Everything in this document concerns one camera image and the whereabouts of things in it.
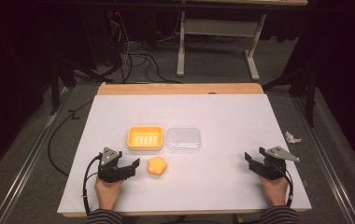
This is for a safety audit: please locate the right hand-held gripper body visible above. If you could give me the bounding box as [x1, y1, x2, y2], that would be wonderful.
[255, 146, 301, 181]

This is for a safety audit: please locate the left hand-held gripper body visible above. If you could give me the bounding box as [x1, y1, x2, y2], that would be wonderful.
[96, 147, 136, 183]

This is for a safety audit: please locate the orange flower-shaped soap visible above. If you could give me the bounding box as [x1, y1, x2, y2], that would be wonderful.
[147, 155, 168, 177]

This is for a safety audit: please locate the person's left hand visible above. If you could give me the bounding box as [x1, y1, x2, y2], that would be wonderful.
[93, 176, 124, 211]

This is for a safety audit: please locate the person's right hand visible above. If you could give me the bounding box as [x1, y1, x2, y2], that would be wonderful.
[257, 174, 290, 207]

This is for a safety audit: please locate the crumpled white paper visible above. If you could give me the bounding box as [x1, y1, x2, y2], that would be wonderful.
[284, 131, 303, 145]

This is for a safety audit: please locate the orange soap dish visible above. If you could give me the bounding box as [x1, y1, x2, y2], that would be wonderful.
[125, 124, 165, 152]

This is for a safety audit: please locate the white table mat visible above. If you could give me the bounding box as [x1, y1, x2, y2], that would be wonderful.
[56, 93, 313, 216]

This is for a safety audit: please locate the clear plastic lid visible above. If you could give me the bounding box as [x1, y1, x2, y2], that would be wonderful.
[164, 126, 203, 154]

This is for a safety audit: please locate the black stand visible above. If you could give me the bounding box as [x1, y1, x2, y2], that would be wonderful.
[48, 57, 114, 117]
[262, 60, 319, 128]

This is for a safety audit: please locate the wooden table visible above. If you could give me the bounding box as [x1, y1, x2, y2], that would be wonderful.
[61, 81, 307, 218]

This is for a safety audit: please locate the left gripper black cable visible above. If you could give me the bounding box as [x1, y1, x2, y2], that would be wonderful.
[82, 153, 103, 217]

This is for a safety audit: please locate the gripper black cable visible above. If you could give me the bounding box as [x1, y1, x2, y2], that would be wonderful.
[277, 167, 294, 208]
[82, 153, 103, 217]

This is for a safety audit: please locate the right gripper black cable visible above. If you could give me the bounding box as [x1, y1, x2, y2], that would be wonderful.
[277, 167, 294, 208]

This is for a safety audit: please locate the metal floor rail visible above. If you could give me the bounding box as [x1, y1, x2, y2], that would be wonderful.
[0, 88, 75, 224]
[291, 95, 355, 224]

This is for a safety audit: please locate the long black floor cable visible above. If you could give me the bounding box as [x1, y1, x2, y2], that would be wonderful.
[47, 98, 94, 177]

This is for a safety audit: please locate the tangle of black floor cables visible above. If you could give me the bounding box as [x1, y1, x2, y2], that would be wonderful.
[105, 10, 183, 85]

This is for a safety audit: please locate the white metal desk frame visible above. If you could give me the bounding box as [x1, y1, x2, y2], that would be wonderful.
[176, 10, 267, 82]

